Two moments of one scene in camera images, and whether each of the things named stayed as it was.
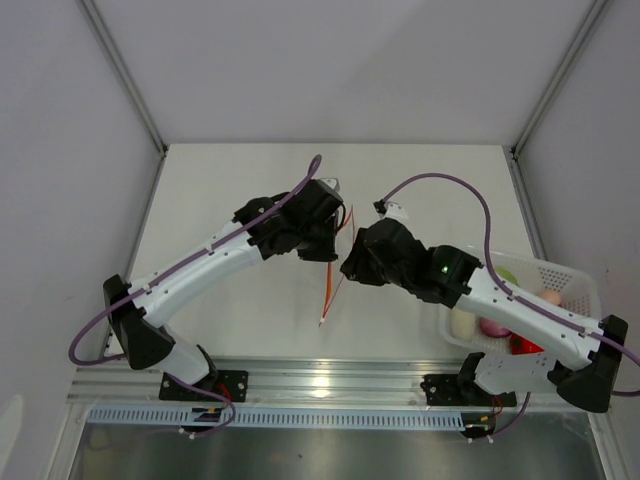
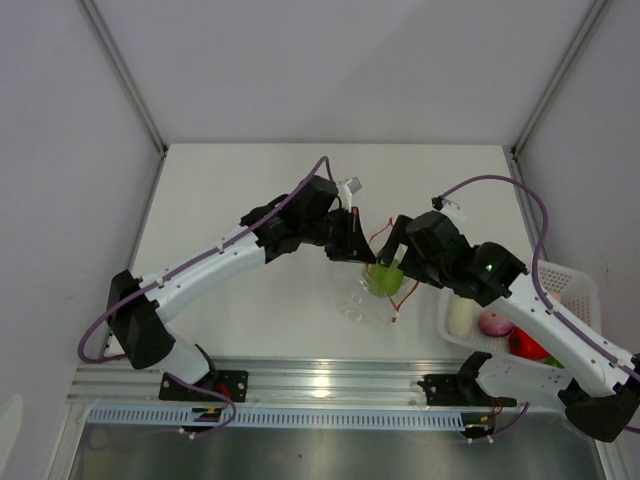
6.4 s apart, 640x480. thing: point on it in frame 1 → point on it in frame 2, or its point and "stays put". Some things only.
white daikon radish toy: (462, 324) stays put
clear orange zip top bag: (335, 269) → (381, 290)
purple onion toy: (493, 328) stays put
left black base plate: (230, 384) stays put
